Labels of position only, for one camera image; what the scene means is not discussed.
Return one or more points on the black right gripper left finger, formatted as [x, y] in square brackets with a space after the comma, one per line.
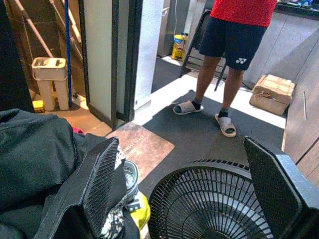
[74, 194]

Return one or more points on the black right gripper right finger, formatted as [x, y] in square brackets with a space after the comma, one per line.
[276, 189]

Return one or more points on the round black and silver gauge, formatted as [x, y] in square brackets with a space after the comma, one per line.
[131, 178]

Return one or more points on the yellow laundry basket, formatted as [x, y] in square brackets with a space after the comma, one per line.
[142, 214]

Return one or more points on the black round floor fan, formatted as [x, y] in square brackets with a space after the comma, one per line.
[207, 199]

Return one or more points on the brown floor mat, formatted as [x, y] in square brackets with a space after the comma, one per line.
[144, 147]

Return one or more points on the brown cardboard box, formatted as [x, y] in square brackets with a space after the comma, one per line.
[272, 93]

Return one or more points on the yellow sponge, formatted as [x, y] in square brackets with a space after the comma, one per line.
[38, 105]

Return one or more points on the white mop bucket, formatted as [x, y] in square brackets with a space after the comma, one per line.
[51, 79]

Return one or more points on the black framed sliding door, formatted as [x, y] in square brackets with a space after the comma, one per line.
[109, 59]

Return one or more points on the blue mop pole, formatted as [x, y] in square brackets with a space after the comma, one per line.
[67, 49]

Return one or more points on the person in red shirt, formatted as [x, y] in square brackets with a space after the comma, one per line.
[231, 49]

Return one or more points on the black folding chair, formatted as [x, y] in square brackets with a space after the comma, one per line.
[197, 49]

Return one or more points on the yellow detergent container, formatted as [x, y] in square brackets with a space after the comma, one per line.
[180, 47]

